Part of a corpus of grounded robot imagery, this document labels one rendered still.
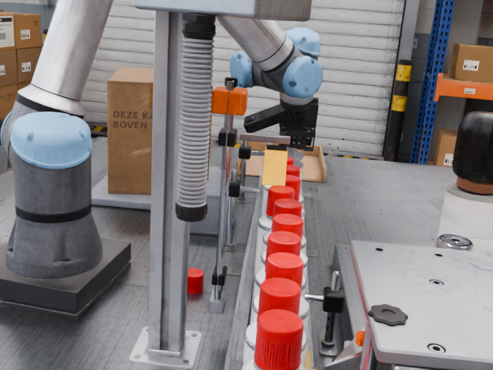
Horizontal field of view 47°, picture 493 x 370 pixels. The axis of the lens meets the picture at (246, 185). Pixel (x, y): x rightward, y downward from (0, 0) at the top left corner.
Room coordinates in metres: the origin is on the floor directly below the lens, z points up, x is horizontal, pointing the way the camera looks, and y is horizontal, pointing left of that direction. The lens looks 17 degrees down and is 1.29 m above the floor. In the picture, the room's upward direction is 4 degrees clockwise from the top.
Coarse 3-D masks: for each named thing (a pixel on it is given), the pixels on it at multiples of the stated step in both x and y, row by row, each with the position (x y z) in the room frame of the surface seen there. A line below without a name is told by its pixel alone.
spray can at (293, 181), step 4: (288, 176) 0.72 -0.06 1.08; (292, 176) 0.72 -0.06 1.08; (296, 176) 0.72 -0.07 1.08; (288, 180) 0.70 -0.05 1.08; (292, 180) 0.70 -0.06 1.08; (296, 180) 0.71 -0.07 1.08; (300, 180) 0.71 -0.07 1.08; (288, 184) 0.70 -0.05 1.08; (292, 184) 0.70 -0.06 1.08; (296, 184) 0.70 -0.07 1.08; (300, 184) 0.71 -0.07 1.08; (296, 188) 0.70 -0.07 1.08; (296, 192) 0.70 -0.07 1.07; (296, 196) 0.70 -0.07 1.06; (304, 212) 0.71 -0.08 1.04
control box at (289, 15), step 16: (144, 0) 0.62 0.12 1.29; (160, 0) 0.61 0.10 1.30; (176, 0) 0.59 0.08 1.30; (192, 0) 0.58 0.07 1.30; (208, 0) 0.57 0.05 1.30; (224, 0) 0.55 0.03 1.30; (240, 0) 0.54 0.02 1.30; (256, 0) 0.53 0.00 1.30; (272, 0) 0.55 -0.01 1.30; (288, 0) 0.57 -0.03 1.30; (304, 0) 0.59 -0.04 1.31; (224, 16) 0.56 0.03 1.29; (240, 16) 0.54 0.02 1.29; (256, 16) 0.53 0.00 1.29; (272, 16) 0.55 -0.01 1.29; (288, 16) 0.57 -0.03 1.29; (304, 16) 0.59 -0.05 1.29
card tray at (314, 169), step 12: (252, 144) 1.87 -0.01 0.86; (264, 144) 1.87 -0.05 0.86; (276, 144) 1.87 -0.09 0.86; (252, 156) 1.79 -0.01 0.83; (264, 156) 1.80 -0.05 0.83; (312, 156) 1.85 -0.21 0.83; (240, 168) 1.64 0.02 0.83; (252, 168) 1.65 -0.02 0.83; (312, 168) 1.70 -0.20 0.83; (324, 168) 1.59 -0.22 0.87; (312, 180) 1.57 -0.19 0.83; (324, 180) 1.56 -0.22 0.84
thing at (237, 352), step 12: (252, 228) 0.84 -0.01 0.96; (252, 240) 0.79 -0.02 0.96; (252, 252) 0.74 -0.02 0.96; (252, 264) 0.70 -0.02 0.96; (252, 276) 0.67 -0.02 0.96; (240, 300) 0.60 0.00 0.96; (240, 312) 0.57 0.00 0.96; (240, 324) 0.55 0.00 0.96; (240, 336) 0.52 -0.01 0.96; (240, 348) 0.50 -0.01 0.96; (240, 360) 0.48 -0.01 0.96
